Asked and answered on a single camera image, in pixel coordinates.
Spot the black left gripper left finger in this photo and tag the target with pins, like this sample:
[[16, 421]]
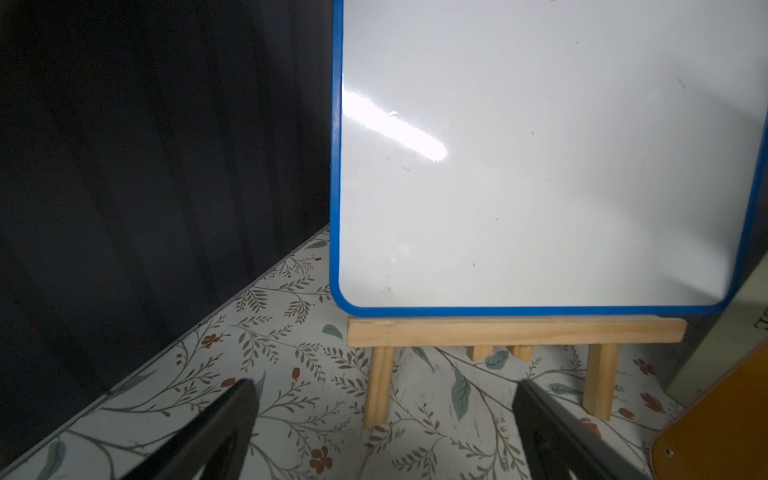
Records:
[[213, 445]]

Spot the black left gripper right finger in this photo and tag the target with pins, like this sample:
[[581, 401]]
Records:
[[558, 446]]

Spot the orange wooden three-tier shelf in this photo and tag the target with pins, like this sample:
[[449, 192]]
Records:
[[723, 434]]

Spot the wooden easel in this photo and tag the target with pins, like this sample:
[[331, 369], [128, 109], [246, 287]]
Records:
[[603, 334]]

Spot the white board blue frame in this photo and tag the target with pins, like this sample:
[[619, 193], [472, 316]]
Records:
[[532, 158]]

